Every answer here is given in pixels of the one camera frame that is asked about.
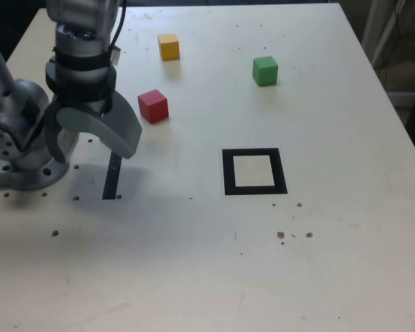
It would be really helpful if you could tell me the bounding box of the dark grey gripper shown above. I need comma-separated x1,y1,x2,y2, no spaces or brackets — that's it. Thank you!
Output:
42,89,144,165

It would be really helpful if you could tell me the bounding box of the red cube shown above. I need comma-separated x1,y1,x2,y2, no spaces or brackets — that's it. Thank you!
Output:
137,89,169,125

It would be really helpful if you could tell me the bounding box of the yellow cube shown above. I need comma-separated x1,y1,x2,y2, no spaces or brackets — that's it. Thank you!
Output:
158,33,181,62

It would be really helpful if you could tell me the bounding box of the green cube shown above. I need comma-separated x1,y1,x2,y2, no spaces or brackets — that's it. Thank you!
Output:
252,55,279,87

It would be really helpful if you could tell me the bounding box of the black tape square outline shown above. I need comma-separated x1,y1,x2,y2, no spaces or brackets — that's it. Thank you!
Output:
221,147,288,196

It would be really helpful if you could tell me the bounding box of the black tape strip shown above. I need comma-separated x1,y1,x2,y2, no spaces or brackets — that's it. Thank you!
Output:
102,151,122,201

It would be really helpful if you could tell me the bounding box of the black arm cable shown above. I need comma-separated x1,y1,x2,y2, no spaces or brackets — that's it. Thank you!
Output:
107,0,128,66

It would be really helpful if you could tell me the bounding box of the white background frame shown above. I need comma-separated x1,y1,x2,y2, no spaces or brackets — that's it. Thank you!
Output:
361,0,415,70

